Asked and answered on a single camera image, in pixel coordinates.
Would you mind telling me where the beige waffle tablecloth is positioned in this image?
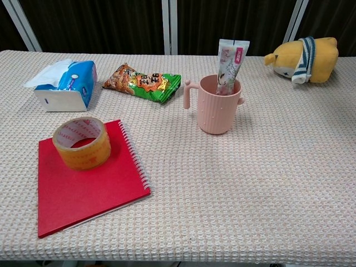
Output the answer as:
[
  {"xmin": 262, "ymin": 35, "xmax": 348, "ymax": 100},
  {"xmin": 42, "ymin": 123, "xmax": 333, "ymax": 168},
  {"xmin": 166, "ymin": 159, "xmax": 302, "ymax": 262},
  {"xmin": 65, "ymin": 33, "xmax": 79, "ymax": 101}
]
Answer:
[{"xmin": 0, "ymin": 50, "xmax": 356, "ymax": 262}]

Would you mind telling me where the orange green snack bag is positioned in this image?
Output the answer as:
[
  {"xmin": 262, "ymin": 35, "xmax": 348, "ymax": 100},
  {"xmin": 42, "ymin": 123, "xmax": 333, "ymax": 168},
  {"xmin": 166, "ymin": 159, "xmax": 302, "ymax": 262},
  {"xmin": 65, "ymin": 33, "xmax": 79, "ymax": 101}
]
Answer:
[{"xmin": 102, "ymin": 62, "xmax": 182, "ymax": 105}]

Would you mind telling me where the red spiral notebook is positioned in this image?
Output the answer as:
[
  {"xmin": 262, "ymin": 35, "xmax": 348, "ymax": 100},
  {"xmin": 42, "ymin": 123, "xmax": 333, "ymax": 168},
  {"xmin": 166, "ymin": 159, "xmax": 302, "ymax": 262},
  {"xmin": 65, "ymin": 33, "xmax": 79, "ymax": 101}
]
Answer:
[{"xmin": 37, "ymin": 119, "xmax": 152, "ymax": 239}]

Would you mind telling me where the blue tissue pack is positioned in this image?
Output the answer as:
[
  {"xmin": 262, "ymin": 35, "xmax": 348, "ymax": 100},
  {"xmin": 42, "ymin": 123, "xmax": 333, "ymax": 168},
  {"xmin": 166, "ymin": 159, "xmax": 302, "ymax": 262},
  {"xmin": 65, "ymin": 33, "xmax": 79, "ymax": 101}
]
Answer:
[{"xmin": 23, "ymin": 58, "xmax": 98, "ymax": 112}]

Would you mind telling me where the clear packing tape roll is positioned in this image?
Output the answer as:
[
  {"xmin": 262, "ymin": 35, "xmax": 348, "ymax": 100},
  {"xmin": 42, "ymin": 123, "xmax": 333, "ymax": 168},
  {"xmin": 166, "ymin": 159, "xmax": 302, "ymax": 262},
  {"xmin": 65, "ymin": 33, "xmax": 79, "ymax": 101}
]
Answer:
[{"xmin": 52, "ymin": 116, "xmax": 112, "ymax": 171}]

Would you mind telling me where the floral print toothpaste tube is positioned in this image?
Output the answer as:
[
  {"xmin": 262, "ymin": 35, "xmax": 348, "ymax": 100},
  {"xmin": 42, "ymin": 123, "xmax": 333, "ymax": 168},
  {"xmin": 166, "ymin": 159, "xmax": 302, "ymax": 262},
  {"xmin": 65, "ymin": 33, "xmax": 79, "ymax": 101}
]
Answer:
[{"xmin": 216, "ymin": 38, "xmax": 250, "ymax": 96}]

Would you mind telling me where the yellow plush toy with scarf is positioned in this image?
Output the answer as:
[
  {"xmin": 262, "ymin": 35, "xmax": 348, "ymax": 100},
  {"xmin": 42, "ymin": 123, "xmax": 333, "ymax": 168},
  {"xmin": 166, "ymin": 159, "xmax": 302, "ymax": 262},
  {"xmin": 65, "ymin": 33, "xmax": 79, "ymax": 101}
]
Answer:
[{"xmin": 264, "ymin": 36, "xmax": 339, "ymax": 89}]

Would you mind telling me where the pink ribbed cup with handle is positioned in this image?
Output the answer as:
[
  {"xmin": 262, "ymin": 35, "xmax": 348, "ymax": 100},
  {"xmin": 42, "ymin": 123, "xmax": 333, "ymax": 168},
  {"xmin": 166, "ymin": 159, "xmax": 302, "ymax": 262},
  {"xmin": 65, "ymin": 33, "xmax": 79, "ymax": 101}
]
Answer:
[{"xmin": 182, "ymin": 74, "xmax": 245, "ymax": 136}]

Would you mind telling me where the black pleated curtain panel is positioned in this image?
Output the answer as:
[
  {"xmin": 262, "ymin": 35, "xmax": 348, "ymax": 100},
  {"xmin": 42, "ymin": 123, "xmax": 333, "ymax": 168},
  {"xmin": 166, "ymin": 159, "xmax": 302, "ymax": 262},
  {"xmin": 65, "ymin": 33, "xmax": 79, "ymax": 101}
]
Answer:
[
  {"xmin": 177, "ymin": 0, "xmax": 298, "ymax": 56},
  {"xmin": 294, "ymin": 0, "xmax": 356, "ymax": 58},
  {"xmin": 18, "ymin": 0, "xmax": 165, "ymax": 55},
  {"xmin": 0, "ymin": 0, "xmax": 28, "ymax": 52}
]

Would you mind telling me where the white frame post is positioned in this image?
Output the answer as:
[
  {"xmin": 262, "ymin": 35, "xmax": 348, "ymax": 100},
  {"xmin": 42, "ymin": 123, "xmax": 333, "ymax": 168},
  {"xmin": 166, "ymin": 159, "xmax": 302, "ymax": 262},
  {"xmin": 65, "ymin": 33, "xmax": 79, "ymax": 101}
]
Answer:
[
  {"xmin": 9, "ymin": 0, "xmax": 42, "ymax": 53},
  {"xmin": 161, "ymin": 0, "xmax": 178, "ymax": 55},
  {"xmin": 286, "ymin": 0, "xmax": 309, "ymax": 42}
]

